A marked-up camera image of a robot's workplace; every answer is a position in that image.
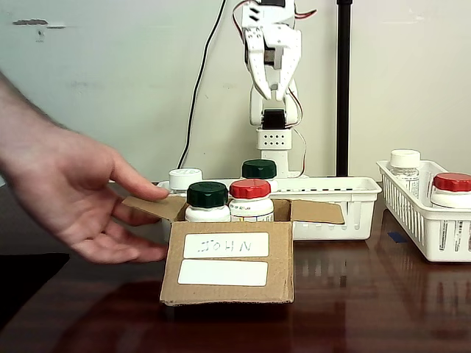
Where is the black cable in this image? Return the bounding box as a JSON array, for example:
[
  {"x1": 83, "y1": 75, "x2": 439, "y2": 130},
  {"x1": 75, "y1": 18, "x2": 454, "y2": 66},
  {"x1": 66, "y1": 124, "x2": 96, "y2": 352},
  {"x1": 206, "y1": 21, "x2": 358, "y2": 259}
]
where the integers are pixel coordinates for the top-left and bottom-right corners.
[{"x1": 177, "y1": 0, "x2": 227, "y2": 170}]

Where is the person's forearm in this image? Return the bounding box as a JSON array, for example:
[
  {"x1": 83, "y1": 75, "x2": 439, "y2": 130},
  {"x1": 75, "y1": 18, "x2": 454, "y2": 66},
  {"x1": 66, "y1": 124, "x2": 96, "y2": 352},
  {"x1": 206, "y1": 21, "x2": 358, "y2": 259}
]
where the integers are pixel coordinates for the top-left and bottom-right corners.
[{"x1": 0, "y1": 69, "x2": 51, "y2": 177}]

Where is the white label with writing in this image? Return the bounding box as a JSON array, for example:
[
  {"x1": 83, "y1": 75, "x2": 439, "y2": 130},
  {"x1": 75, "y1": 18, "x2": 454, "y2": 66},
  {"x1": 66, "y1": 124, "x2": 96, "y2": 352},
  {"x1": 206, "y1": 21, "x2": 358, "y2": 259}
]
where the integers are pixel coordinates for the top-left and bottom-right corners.
[{"x1": 183, "y1": 231, "x2": 270, "y2": 258}]

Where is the black pole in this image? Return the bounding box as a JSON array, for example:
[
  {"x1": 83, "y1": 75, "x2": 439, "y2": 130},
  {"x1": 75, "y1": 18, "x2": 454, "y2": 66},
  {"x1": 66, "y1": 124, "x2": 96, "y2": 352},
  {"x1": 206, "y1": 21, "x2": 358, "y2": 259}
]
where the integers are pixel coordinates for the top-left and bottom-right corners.
[{"x1": 336, "y1": 0, "x2": 353, "y2": 177}]

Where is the red white servo wire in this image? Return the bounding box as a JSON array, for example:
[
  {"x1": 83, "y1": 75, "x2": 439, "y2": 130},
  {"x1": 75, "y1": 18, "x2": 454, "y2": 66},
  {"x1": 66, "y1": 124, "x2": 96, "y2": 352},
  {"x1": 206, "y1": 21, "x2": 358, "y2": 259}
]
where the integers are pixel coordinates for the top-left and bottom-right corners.
[{"x1": 294, "y1": 1, "x2": 318, "y2": 22}]

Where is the person's hand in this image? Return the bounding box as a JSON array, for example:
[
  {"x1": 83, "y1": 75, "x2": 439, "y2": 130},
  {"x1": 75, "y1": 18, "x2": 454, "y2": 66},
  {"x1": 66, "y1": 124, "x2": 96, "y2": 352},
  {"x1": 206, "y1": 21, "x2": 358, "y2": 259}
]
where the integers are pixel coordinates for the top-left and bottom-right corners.
[{"x1": 2, "y1": 124, "x2": 171, "y2": 265}]

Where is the white plastic basket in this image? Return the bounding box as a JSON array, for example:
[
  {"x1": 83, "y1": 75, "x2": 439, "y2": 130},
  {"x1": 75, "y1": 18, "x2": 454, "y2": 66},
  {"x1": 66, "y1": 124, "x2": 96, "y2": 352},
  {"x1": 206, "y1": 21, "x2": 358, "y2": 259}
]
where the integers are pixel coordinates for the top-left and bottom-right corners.
[
  {"x1": 375, "y1": 160, "x2": 471, "y2": 263},
  {"x1": 156, "y1": 176, "x2": 383, "y2": 242}
]

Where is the red cap bottle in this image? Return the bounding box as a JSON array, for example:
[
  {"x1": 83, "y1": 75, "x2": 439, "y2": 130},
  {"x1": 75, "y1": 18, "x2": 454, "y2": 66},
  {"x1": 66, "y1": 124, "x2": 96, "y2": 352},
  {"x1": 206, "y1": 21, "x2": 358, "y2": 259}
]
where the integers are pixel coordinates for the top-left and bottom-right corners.
[
  {"x1": 227, "y1": 179, "x2": 275, "y2": 223},
  {"x1": 429, "y1": 172, "x2": 471, "y2": 252}
]

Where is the blank white label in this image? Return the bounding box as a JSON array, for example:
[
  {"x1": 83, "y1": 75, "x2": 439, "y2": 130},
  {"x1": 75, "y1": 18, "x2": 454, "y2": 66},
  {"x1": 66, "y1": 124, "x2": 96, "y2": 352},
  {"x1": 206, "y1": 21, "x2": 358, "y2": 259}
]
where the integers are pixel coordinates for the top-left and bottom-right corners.
[{"x1": 177, "y1": 259, "x2": 269, "y2": 287}]

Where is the green cap bottle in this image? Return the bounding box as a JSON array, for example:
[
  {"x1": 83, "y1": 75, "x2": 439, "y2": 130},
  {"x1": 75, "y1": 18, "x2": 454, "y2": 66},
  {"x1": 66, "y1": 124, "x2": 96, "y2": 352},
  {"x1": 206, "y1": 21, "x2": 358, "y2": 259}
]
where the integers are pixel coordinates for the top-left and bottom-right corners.
[
  {"x1": 241, "y1": 159, "x2": 280, "y2": 192},
  {"x1": 185, "y1": 181, "x2": 232, "y2": 223}
]

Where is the brown cardboard box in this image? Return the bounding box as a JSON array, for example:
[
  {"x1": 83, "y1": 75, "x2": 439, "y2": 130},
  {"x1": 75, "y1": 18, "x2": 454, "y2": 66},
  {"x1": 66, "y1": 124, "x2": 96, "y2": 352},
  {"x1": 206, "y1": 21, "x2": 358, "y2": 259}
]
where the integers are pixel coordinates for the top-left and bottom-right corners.
[{"x1": 121, "y1": 194, "x2": 346, "y2": 306}]

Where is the white cap bottle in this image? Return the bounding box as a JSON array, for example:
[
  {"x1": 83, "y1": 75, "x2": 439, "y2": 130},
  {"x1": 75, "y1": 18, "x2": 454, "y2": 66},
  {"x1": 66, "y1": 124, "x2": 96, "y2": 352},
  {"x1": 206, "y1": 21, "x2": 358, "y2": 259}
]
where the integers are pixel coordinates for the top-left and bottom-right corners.
[
  {"x1": 389, "y1": 149, "x2": 422, "y2": 199},
  {"x1": 168, "y1": 167, "x2": 203, "y2": 196}
]

